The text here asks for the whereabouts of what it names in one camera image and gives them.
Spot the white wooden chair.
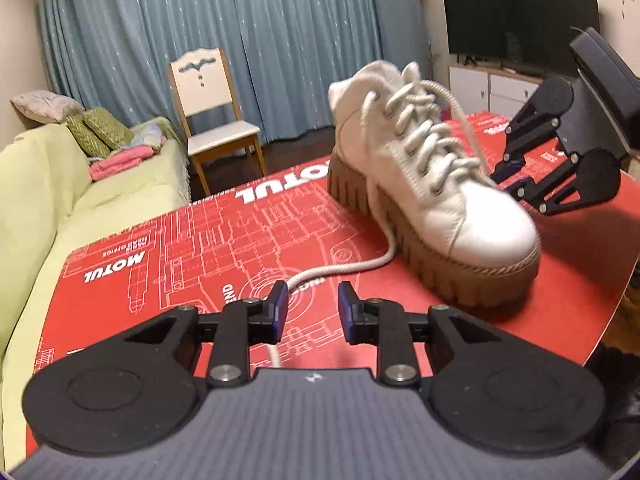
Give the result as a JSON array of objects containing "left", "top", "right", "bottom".
[{"left": 167, "top": 47, "right": 268, "bottom": 196}]

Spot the blue curtain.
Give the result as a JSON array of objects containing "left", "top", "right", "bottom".
[{"left": 35, "top": 0, "right": 383, "bottom": 143}]

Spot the person's dark clothing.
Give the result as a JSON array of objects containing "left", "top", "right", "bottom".
[{"left": 582, "top": 260, "right": 640, "bottom": 480}]

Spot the white cabinet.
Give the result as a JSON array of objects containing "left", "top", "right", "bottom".
[{"left": 447, "top": 65, "right": 543, "bottom": 116}]

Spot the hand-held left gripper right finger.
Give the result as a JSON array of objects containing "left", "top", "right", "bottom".
[{"left": 338, "top": 282, "right": 502, "bottom": 389}]

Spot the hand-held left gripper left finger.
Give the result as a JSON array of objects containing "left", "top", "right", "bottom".
[{"left": 124, "top": 280, "right": 289, "bottom": 389}]

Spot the light green sofa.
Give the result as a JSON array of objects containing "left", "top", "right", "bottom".
[{"left": 0, "top": 117, "right": 191, "bottom": 471}]

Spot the blue covered standing appliance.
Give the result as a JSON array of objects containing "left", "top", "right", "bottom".
[{"left": 367, "top": 0, "right": 431, "bottom": 86}]

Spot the black television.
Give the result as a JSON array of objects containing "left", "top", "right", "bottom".
[{"left": 439, "top": 0, "right": 601, "bottom": 78}]

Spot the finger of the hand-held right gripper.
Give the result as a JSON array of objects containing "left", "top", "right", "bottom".
[
  {"left": 489, "top": 99, "right": 560, "bottom": 182},
  {"left": 510, "top": 152, "right": 583, "bottom": 217}
]

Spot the pastel folded blanket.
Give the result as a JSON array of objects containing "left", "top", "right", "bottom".
[{"left": 131, "top": 122, "right": 168, "bottom": 151}]

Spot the white shoelace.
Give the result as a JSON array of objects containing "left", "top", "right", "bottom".
[{"left": 267, "top": 62, "right": 483, "bottom": 368}]

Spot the pink folded cloth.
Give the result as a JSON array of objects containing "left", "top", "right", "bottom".
[{"left": 89, "top": 146, "right": 155, "bottom": 182}]

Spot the red printed board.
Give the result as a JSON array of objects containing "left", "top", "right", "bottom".
[{"left": 35, "top": 110, "right": 636, "bottom": 376}]

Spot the white platform shoe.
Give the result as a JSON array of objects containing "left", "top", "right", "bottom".
[{"left": 326, "top": 60, "right": 542, "bottom": 308}]

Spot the grey pillow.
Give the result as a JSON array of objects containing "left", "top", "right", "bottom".
[{"left": 10, "top": 90, "right": 83, "bottom": 123}]

